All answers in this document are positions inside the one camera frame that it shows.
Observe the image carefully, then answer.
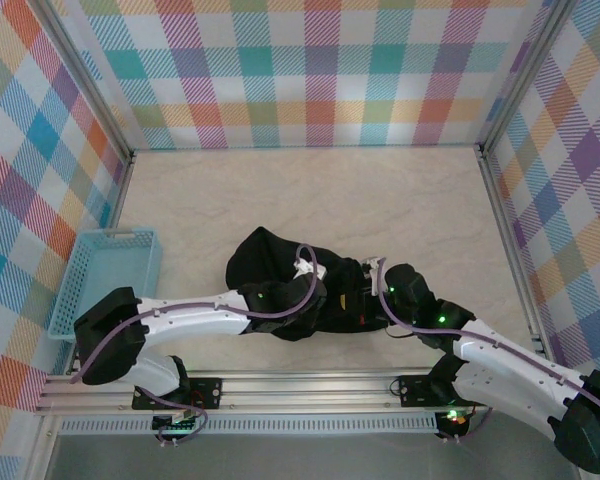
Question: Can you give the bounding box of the black t-shirt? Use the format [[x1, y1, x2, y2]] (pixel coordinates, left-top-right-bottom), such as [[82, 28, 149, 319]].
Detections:
[[224, 225, 396, 342]]

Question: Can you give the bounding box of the light blue plastic basket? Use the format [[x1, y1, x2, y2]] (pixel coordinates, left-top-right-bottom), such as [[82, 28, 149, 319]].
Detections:
[[47, 227, 165, 344]]

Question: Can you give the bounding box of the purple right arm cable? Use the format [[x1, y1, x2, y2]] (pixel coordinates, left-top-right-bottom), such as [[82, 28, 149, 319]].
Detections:
[[377, 257, 596, 444]]

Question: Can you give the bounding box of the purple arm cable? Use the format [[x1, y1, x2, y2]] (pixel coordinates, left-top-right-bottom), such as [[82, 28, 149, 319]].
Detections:
[[69, 243, 319, 449], [377, 257, 596, 444]]

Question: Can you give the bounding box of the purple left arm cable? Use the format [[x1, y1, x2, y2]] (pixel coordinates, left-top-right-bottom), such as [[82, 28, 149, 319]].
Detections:
[[69, 243, 319, 449]]

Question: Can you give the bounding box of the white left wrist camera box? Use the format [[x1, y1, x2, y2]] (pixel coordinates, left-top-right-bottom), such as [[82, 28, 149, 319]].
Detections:
[[292, 258, 330, 284]]

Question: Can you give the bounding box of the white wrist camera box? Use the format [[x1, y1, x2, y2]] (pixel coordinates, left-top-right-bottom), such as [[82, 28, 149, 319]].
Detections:
[[292, 258, 330, 284], [362, 255, 389, 295]]

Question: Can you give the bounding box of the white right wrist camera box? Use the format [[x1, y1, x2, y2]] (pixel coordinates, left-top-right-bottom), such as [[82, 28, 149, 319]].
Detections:
[[362, 255, 389, 295]]

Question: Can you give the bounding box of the long aluminium mounting rail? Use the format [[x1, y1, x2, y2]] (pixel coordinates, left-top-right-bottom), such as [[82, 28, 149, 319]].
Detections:
[[34, 367, 586, 416]]

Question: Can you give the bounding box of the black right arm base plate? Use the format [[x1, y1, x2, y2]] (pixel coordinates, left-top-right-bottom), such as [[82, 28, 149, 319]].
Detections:
[[398, 373, 461, 407]]

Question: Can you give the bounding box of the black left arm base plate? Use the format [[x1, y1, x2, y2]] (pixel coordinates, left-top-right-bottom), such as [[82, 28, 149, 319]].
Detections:
[[132, 377, 225, 412]]

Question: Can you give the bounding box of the slotted grey cable duct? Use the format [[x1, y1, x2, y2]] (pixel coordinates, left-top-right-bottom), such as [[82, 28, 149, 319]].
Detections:
[[59, 417, 439, 435]]

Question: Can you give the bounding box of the short aluminium frame leg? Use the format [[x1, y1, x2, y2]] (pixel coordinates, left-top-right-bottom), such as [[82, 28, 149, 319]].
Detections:
[[22, 414, 61, 480], [559, 439, 599, 480]]

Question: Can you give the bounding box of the aluminium frame post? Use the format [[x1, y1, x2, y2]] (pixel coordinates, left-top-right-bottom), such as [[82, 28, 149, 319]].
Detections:
[[475, 0, 580, 157], [32, 0, 135, 166]]

